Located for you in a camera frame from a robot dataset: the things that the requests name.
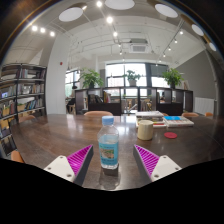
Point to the ceiling lights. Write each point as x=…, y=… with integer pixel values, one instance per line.
x=109, y=19

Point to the cream ceramic mug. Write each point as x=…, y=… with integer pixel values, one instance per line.
x=145, y=130

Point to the flat round red coaster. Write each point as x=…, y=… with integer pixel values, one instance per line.
x=170, y=135

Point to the white-covered book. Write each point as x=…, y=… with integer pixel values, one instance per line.
x=149, y=113

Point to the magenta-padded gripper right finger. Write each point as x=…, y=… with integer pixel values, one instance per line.
x=160, y=166

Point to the potted green plant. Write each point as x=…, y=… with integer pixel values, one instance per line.
x=172, y=77
x=132, y=76
x=90, y=78

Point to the ceiling air conditioner unit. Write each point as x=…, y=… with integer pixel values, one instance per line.
x=138, y=48

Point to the low dark shelf unit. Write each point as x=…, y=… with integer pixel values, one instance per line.
x=100, y=108

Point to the dark-spined book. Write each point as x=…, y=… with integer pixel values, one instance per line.
x=150, y=118

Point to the white wall radiator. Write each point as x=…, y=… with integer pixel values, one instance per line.
x=204, y=106

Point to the clear blue-capped water bottle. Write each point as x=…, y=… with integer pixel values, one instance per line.
x=108, y=146

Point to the yellow-spined book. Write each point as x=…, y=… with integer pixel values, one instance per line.
x=156, y=121

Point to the tall bookshelf with books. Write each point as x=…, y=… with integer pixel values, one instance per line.
x=23, y=96

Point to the thick book with blue cover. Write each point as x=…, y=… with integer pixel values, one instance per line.
x=177, y=120

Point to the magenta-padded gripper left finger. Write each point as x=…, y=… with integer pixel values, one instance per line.
x=63, y=166

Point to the large flat white book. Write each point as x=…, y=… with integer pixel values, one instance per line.
x=159, y=126

